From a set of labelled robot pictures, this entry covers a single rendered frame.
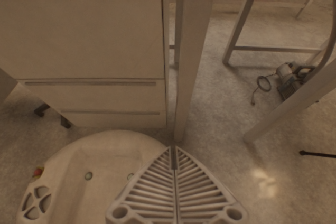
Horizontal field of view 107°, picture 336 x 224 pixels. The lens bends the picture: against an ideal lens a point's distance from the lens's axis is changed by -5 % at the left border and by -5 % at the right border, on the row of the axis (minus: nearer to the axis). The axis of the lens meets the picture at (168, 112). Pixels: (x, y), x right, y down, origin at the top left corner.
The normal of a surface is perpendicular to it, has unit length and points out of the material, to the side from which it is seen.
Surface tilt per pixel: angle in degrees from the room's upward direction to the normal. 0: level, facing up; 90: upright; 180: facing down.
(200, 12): 90
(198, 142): 0
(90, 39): 90
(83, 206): 0
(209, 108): 0
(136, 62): 90
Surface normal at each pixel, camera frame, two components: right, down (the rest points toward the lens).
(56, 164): -0.01, -0.52
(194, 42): -0.03, 0.86
